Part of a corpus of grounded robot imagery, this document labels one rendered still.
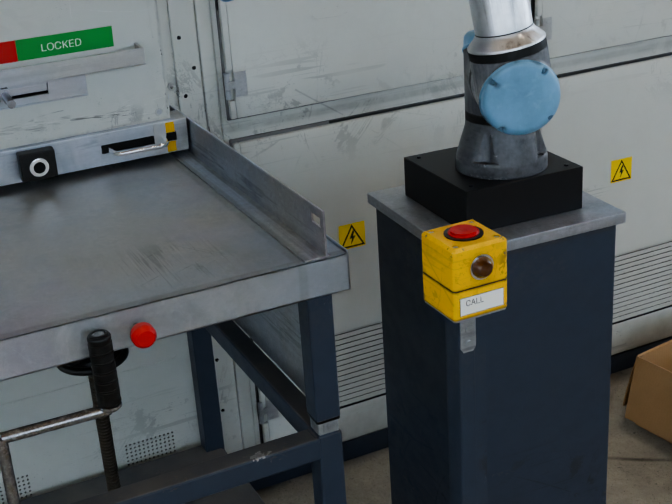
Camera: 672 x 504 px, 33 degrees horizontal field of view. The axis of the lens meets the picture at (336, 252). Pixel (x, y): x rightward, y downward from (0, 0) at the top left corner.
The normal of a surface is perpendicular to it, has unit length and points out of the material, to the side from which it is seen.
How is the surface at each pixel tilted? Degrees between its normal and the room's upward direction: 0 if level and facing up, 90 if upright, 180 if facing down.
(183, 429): 90
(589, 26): 90
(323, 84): 90
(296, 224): 90
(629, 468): 0
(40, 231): 0
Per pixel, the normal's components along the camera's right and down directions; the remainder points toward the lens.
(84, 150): 0.44, 0.38
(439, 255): -0.90, 0.22
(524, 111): 0.06, 0.50
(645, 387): -0.82, 0.04
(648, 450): -0.07, -0.92
